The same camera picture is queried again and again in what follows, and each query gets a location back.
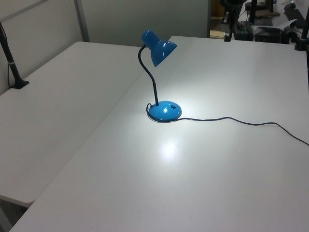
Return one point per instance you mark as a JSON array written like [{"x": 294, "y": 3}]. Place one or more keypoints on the blue gooseneck desk lamp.
[{"x": 164, "y": 112}]

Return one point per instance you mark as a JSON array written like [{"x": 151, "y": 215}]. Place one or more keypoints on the black clamped stand pole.
[{"x": 232, "y": 21}]

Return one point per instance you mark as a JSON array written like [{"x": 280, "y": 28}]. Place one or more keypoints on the dark equipment box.
[{"x": 243, "y": 30}]

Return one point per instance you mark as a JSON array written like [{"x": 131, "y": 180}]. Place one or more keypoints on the thin black upright pole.
[{"x": 253, "y": 9}]

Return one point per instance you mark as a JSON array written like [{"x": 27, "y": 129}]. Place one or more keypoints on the black pole with table clamp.
[{"x": 300, "y": 45}]

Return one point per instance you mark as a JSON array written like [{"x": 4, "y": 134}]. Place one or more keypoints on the black camera stand pole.
[{"x": 12, "y": 68}]

